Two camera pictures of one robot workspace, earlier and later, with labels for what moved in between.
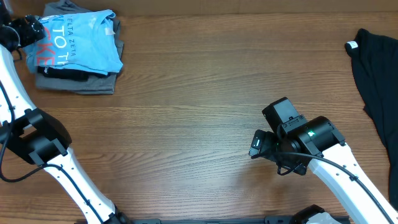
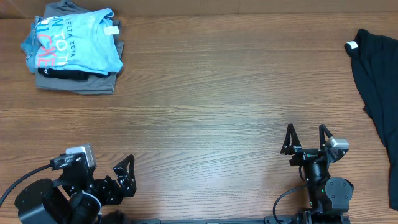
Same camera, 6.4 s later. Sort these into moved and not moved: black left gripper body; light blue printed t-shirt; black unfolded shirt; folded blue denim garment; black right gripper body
Moved: black right gripper body; black left gripper body
Not moved: black unfolded shirt; light blue printed t-shirt; folded blue denim garment
